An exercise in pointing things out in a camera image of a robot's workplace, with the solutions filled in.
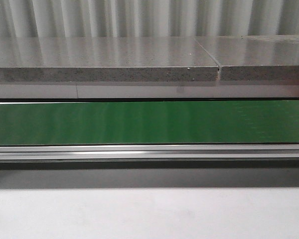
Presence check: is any white corrugated curtain backdrop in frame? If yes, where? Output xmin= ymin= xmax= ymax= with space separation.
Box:
xmin=0 ymin=0 xmax=299 ymax=37

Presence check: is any aluminium conveyor frame rail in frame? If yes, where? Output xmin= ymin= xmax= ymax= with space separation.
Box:
xmin=0 ymin=144 xmax=299 ymax=163

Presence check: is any green conveyor belt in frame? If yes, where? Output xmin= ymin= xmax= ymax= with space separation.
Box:
xmin=0 ymin=100 xmax=299 ymax=146

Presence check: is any grey speckled stone countertop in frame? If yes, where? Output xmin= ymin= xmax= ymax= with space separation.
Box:
xmin=0 ymin=35 xmax=299 ymax=84

